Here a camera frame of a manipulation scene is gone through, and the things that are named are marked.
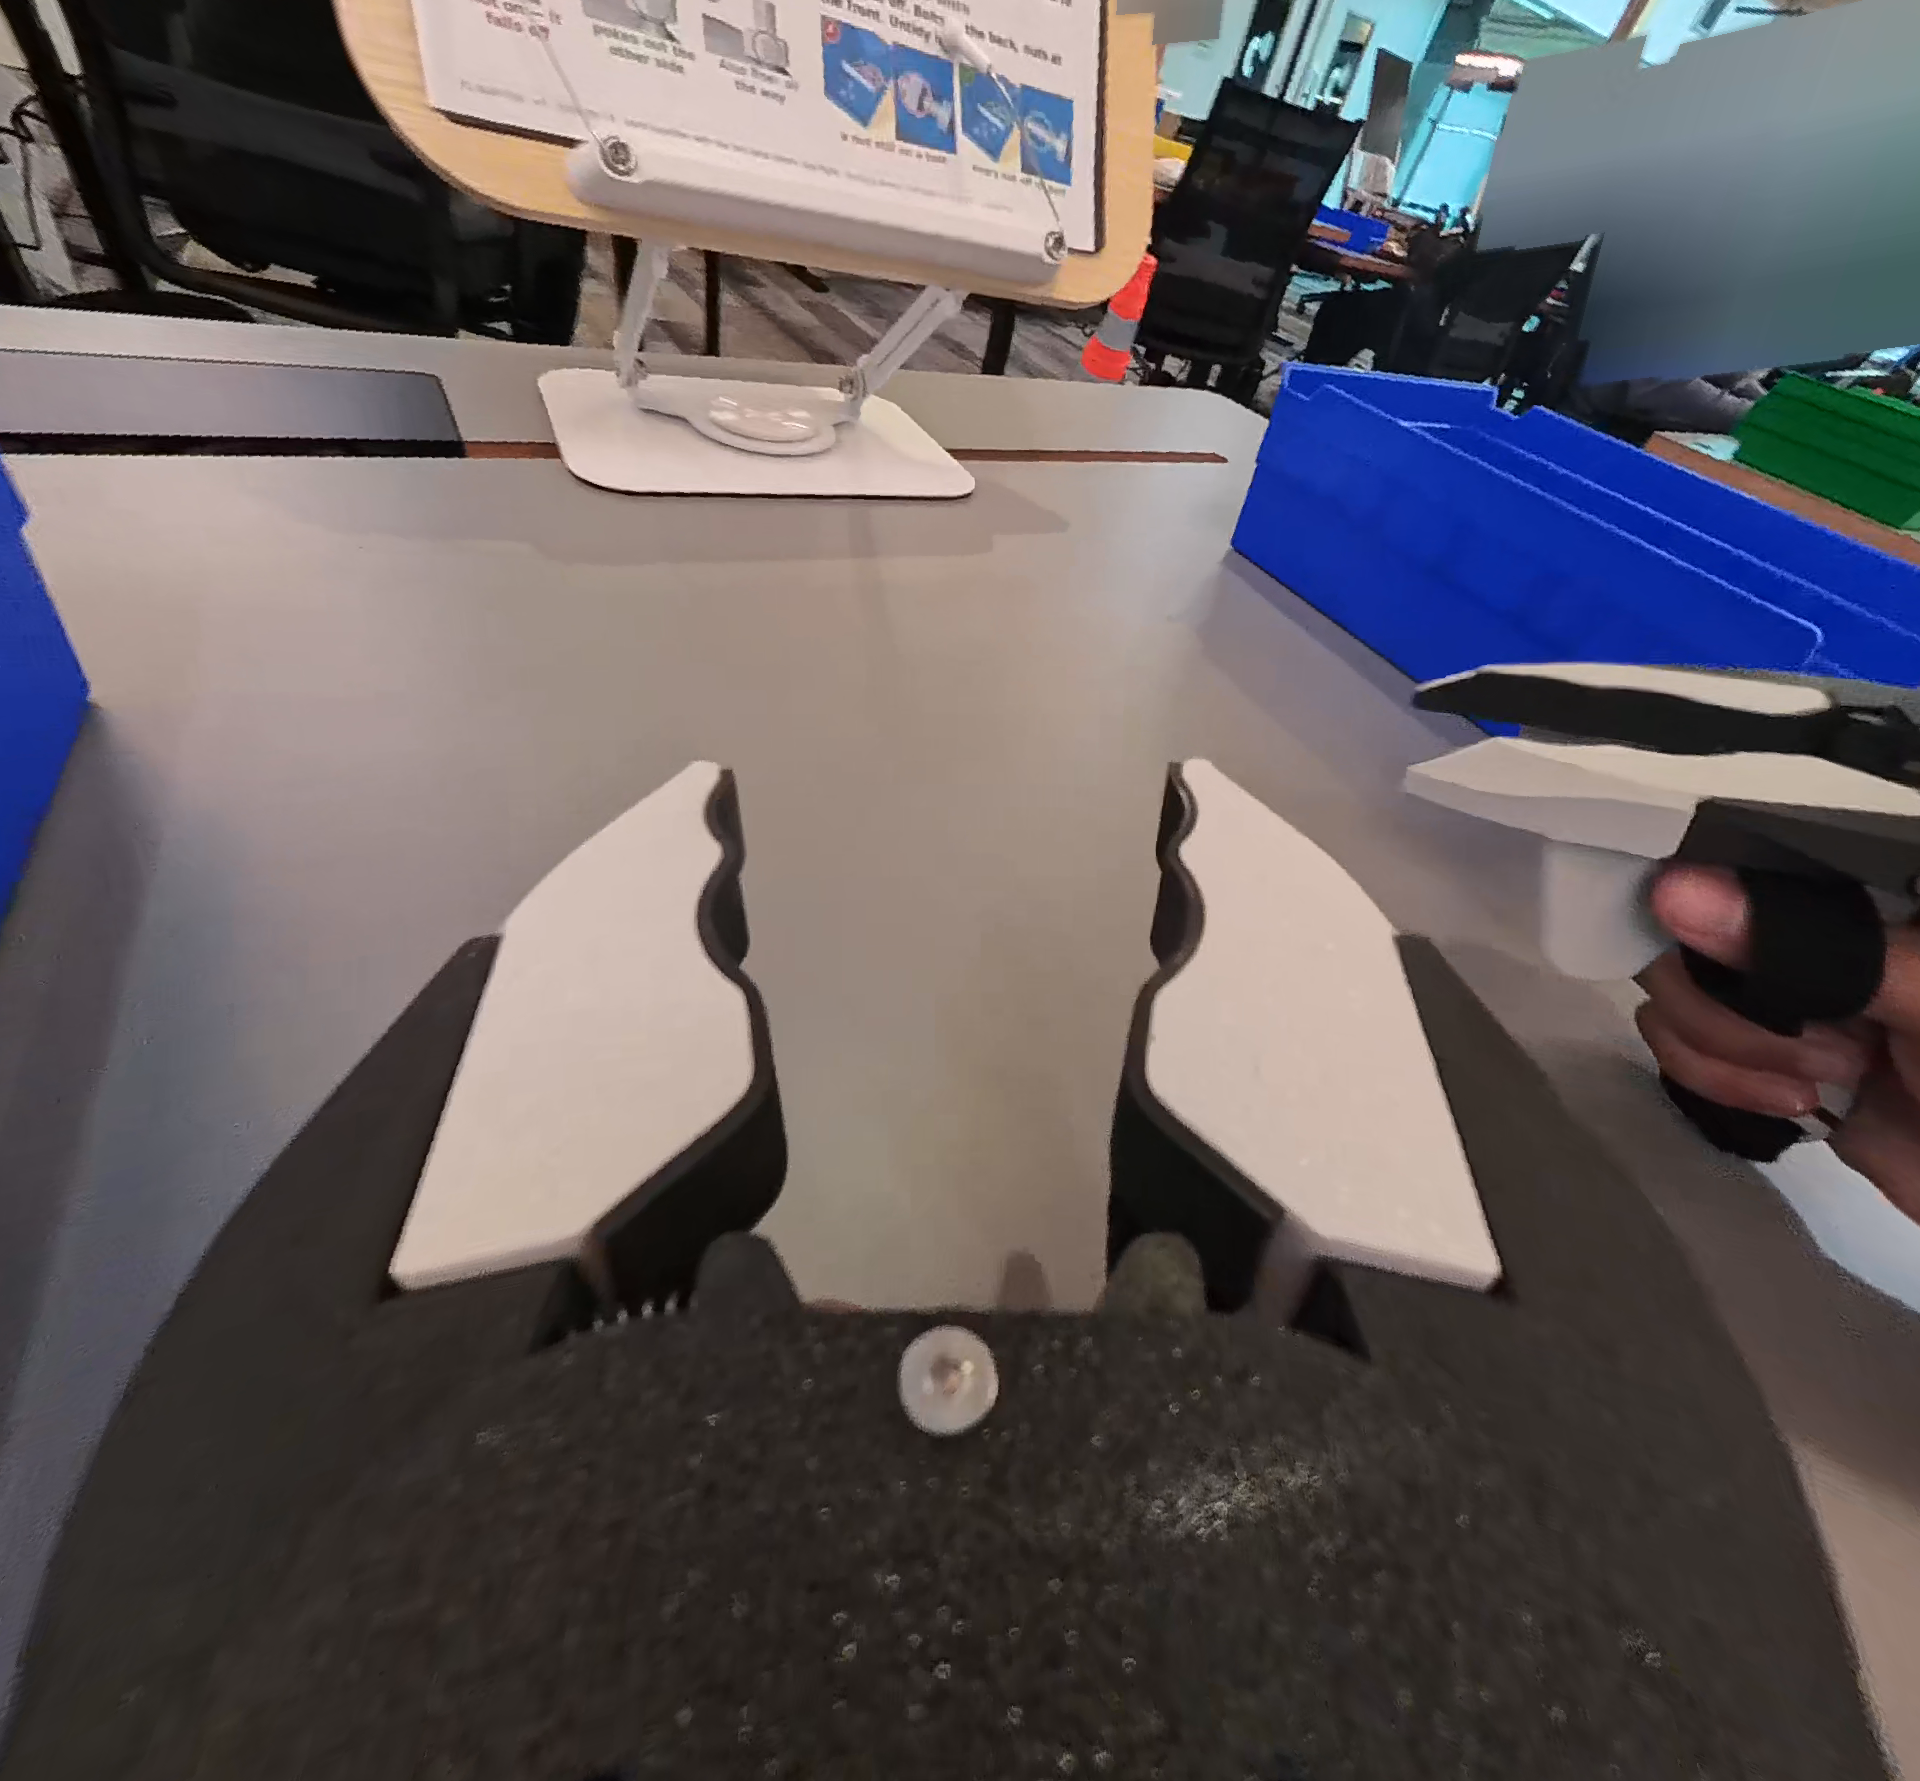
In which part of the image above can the printed instruction sheet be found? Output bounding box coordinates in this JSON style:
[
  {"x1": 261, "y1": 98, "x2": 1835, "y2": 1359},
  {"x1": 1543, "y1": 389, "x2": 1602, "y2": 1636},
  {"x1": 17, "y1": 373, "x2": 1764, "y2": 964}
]
[{"x1": 388, "y1": 0, "x2": 1121, "y2": 256}]

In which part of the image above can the person's right hand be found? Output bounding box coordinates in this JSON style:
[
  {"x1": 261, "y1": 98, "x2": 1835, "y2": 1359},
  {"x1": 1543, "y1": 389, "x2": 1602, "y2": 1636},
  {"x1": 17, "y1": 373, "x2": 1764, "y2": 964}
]
[{"x1": 1634, "y1": 863, "x2": 1920, "y2": 1222}]

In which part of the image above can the blue bin with black divider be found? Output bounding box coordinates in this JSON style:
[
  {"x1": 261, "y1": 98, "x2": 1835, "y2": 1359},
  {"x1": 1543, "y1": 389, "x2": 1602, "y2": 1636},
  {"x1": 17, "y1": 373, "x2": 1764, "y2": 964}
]
[{"x1": 0, "y1": 462, "x2": 92, "y2": 920}]

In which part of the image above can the black office chair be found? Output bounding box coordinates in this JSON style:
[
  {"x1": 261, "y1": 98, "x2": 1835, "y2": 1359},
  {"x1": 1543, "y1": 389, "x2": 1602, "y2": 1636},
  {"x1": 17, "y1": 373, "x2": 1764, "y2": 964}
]
[
  {"x1": 0, "y1": 0, "x2": 587, "y2": 342},
  {"x1": 1135, "y1": 78, "x2": 1365, "y2": 402}
]

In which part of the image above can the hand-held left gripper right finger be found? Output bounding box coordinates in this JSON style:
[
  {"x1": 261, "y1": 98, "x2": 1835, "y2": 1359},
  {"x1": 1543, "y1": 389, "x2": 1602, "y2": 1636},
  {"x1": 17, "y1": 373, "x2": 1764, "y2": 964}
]
[{"x1": 1108, "y1": 758, "x2": 1507, "y2": 1325}]

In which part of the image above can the green plastic bin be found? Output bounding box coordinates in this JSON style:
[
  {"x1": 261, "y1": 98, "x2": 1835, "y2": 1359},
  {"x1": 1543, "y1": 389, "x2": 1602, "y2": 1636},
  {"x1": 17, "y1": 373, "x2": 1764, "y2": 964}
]
[{"x1": 1737, "y1": 372, "x2": 1920, "y2": 526}]

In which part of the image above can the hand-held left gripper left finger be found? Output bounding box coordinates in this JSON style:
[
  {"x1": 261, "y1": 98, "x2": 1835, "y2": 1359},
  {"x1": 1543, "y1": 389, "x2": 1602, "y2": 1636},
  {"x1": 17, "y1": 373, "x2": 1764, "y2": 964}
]
[{"x1": 388, "y1": 762, "x2": 791, "y2": 1325}]

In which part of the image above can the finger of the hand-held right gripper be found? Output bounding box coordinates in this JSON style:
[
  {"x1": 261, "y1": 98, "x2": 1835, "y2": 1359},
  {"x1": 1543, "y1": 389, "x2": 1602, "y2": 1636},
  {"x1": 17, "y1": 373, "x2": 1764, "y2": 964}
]
[
  {"x1": 1399, "y1": 734, "x2": 1832, "y2": 982},
  {"x1": 1410, "y1": 662, "x2": 1881, "y2": 763}
]

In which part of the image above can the orange traffic cone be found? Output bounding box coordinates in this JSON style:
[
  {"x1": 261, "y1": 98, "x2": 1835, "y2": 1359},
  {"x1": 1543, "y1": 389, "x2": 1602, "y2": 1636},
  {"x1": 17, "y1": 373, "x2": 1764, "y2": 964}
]
[{"x1": 1083, "y1": 254, "x2": 1161, "y2": 384}]

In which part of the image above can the blue plastic bin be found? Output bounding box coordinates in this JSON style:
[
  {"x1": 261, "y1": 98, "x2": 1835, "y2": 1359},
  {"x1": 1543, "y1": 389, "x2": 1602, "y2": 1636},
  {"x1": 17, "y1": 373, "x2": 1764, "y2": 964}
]
[{"x1": 1231, "y1": 363, "x2": 1920, "y2": 741}]

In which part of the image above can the black desk cable cover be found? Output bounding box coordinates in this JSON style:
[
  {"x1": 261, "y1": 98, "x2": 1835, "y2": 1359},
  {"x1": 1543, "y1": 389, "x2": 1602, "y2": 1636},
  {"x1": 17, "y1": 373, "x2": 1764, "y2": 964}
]
[{"x1": 0, "y1": 358, "x2": 464, "y2": 447}]

